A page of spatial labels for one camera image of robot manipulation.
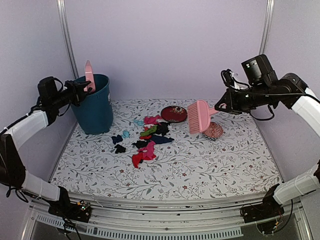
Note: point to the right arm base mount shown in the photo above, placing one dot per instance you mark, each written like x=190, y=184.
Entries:
x=269, y=208

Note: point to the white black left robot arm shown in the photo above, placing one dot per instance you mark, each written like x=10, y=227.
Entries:
x=13, y=173

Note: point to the pink plastic hand brush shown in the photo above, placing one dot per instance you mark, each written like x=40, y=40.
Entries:
x=199, y=116

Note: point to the right aluminium frame post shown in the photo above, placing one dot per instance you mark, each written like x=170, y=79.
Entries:
x=270, y=4

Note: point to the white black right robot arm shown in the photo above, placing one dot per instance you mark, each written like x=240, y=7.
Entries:
x=295, y=94

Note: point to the teal plastic waste bin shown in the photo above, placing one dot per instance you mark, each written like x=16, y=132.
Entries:
x=95, y=113

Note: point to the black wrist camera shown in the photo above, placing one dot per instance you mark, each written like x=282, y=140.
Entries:
x=259, y=70
x=47, y=88

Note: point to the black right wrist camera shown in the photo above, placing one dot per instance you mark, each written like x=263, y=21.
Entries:
x=259, y=70

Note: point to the left aluminium frame post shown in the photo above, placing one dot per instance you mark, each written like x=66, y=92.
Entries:
x=62, y=13

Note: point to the small blue paper scraps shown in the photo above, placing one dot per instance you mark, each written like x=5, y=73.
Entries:
x=126, y=133

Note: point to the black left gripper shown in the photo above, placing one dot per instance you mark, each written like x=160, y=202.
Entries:
x=78, y=92

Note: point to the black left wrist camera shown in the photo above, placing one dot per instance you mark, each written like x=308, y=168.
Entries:
x=47, y=88

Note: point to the central colourful paper scrap pile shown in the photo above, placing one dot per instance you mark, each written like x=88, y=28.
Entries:
x=154, y=133

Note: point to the pink patterned small bowl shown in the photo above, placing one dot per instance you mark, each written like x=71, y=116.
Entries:
x=213, y=132

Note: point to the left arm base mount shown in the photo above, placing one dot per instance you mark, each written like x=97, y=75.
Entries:
x=79, y=211

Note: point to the red floral round plate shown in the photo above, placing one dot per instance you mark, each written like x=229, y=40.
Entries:
x=174, y=114

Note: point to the aluminium frame post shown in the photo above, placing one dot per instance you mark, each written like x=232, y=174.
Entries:
x=270, y=4
x=62, y=13

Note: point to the pink plastic dustpan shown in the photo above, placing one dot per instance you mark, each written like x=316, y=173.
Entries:
x=89, y=78

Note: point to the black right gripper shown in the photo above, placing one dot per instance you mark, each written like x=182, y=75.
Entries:
x=232, y=106

